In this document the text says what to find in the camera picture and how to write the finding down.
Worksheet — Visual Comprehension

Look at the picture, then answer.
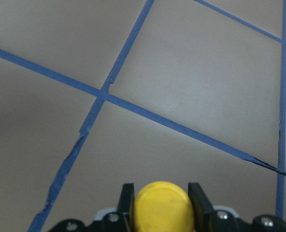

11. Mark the yellow push button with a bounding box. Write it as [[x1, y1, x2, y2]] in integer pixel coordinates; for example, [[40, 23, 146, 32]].
[[133, 181, 195, 232]]

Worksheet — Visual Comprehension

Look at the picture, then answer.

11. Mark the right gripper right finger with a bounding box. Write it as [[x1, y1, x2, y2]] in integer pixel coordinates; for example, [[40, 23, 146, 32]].
[[188, 183, 239, 232]]

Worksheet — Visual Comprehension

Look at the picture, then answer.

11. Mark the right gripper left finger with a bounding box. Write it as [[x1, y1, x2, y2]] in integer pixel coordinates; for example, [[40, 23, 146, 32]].
[[101, 183, 135, 232]]

